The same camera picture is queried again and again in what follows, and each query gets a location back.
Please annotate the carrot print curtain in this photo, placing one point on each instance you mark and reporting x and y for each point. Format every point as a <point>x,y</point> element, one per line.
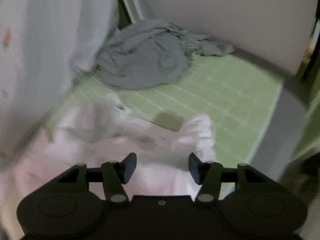
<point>50,30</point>

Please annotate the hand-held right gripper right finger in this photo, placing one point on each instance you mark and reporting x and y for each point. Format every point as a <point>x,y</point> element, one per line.
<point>195,168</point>

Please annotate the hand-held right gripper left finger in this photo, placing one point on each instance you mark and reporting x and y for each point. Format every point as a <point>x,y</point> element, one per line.
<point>130,167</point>

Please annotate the grey garment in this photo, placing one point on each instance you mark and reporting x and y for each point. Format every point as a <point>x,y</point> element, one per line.
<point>140,55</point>

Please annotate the small grey cloth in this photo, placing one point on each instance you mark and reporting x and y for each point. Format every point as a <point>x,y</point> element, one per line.
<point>215,47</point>

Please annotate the white shirt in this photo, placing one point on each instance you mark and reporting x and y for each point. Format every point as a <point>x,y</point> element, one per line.
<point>100,142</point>

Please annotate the green checked mat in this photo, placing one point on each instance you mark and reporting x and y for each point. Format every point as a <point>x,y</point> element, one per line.
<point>225,92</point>

